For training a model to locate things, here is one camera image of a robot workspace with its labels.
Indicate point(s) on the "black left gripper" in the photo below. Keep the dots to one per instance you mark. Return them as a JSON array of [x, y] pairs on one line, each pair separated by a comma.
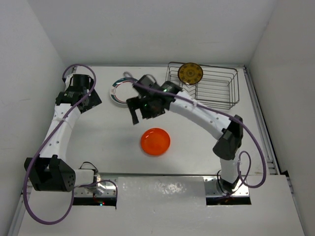
[[93, 101]]

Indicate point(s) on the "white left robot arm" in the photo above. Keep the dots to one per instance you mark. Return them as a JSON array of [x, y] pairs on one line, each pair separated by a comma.
[[50, 171]]

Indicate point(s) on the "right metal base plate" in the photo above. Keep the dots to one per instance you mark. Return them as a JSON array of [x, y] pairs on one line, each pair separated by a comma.
[[214, 190]]

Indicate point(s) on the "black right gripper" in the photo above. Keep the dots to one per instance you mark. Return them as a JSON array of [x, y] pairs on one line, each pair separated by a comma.
[[135, 103]]

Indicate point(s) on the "yellow patterned plate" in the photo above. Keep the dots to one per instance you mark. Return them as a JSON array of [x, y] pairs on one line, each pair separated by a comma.
[[190, 73]]

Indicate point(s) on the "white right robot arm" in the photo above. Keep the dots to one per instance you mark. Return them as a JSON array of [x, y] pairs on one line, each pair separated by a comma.
[[228, 133]]

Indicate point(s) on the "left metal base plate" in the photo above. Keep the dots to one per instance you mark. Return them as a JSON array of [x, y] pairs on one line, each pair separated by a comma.
[[107, 188]]

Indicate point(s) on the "metal wire dish rack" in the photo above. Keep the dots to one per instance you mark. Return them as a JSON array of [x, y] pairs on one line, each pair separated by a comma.
[[219, 87]]

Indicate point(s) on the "white plate dark red rim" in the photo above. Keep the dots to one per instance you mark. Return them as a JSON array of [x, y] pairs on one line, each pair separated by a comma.
[[121, 90]]

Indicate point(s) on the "metal base plate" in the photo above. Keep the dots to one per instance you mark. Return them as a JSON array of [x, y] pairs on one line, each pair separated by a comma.
[[214, 190], [107, 188]]

